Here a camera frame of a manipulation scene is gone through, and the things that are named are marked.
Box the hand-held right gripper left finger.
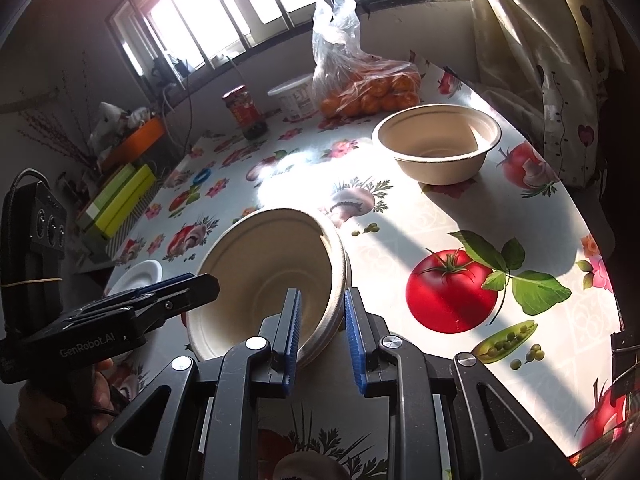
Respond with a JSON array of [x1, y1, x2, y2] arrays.
[[75, 288, 303, 480]]

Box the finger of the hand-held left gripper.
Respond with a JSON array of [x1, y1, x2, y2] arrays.
[[132, 273, 221, 333], [107, 273, 195, 307]]

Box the white plastic tub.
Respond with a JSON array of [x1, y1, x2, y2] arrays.
[[267, 74, 317, 122]]

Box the black power adapter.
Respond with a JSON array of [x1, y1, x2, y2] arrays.
[[150, 52, 191, 83]]

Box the dark sauce jar red label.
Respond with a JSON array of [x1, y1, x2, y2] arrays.
[[223, 85, 268, 141]]

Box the vegetable print tablecloth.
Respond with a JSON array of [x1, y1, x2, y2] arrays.
[[100, 50, 626, 480]]

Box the lime green box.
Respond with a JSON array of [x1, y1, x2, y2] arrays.
[[85, 164, 156, 241]]

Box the white foam plate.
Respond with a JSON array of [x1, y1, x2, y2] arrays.
[[107, 260, 163, 297]]

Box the clear plastic bag of oranges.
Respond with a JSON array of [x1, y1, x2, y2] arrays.
[[312, 0, 422, 120]]

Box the small beige paper bowl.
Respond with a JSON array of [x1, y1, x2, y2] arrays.
[[371, 104, 502, 185]]

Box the striped cardboard box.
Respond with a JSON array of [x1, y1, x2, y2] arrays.
[[80, 180, 166, 265]]

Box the barred window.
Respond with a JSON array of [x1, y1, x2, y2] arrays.
[[105, 0, 471, 96]]

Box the dried twig bouquet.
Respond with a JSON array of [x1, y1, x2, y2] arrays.
[[17, 50, 98, 168]]

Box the person's left hand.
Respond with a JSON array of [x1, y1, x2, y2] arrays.
[[10, 357, 123, 461]]

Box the black binder clip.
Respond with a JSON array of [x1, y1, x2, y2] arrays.
[[610, 330, 640, 396]]

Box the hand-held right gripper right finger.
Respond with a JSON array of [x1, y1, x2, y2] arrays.
[[344, 287, 583, 480]]

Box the pale green flat box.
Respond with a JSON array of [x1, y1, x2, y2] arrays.
[[77, 162, 138, 221]]

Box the orange plastic tray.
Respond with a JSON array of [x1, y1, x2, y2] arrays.
[[97, 117, 167, 171]]

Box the white cable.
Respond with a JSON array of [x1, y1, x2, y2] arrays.
[[162, 57, 196, 143]]

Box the cream patterned curtain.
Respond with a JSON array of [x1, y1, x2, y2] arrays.
[[462, 0, 631, 191]]

